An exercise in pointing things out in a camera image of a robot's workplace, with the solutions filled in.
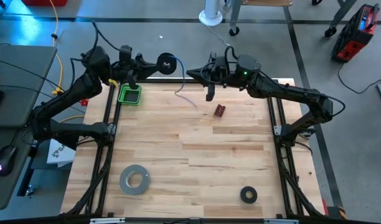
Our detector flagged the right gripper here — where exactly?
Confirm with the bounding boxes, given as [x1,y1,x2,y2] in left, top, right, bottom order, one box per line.
[186,52,240,102]

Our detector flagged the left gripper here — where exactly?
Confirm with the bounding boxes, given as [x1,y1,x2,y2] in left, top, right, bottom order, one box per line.
[111,45,162,90]

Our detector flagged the blue cord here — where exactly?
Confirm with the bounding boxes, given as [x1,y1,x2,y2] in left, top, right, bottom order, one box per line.
[173,55,199,110]

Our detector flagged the black cable spool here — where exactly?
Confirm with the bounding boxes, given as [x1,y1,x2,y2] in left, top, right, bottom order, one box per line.
[156,52,178,76]

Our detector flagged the green plastic bin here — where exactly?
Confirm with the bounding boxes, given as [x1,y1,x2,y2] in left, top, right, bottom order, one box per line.
[117,83,143,106]

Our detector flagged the small red block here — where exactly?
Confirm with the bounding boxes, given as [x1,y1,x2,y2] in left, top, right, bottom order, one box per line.
[213,104,227,118]

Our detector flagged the grey cart leg with caster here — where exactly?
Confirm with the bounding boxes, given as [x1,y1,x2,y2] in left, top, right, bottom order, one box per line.
[229,0,244,37]
[324,0,359,38]

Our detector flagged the wooden board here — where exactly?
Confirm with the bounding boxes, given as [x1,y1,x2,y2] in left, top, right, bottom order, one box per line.
[242,0,293,7]

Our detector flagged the grey tape roll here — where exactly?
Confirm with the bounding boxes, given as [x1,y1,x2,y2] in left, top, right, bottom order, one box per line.
[119,164,151,196]

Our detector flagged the white box with logo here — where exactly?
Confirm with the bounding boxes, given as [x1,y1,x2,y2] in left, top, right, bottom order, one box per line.
[46,139,77,168]

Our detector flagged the red plastic bin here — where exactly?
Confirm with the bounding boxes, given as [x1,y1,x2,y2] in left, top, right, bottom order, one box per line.
[21,0,68,7]

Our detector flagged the grey desk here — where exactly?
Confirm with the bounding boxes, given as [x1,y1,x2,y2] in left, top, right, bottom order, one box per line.
[0,44,58,211]

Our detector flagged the black tape roll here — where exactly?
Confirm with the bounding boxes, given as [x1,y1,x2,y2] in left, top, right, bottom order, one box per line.
[240,185,258,205]

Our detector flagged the red black tool case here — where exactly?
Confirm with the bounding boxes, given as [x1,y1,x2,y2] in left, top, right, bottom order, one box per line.
[330,2,380,64]

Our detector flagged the black computer mouse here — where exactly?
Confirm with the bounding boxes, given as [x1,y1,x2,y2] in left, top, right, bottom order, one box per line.
[0,144,17,177]

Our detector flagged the black aluminium rig frame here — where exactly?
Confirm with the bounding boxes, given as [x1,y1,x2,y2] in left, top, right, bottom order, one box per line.
[61,77,328,224]

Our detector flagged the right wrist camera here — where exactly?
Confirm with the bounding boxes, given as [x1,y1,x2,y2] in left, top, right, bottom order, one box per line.
[215,57,230,82]

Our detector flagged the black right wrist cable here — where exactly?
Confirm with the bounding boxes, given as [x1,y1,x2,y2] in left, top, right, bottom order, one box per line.
[223,45,240,65]

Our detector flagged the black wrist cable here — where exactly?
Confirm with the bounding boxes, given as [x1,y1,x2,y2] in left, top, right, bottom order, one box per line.
[223,45,240,65]
[90,20,121,52]

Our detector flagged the thin white cable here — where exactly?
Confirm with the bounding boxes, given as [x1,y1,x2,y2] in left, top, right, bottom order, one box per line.
[205,23,231,48]

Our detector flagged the white pedestal base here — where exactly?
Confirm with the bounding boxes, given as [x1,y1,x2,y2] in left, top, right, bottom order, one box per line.
[198,0,224,27]

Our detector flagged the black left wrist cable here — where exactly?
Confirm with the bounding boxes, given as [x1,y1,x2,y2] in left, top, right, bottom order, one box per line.
[90,20,121,52]

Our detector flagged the yellow extension cable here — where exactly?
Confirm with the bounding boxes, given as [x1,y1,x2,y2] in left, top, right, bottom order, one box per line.
[49,0,82,124]

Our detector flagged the silver metal bracket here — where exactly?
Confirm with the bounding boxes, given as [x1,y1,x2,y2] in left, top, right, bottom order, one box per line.
[90,217,126,224]
[263,218,300,224]

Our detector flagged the thin black power cable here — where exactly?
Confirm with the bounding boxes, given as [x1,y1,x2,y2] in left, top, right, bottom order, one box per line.
[337,62,381,95]

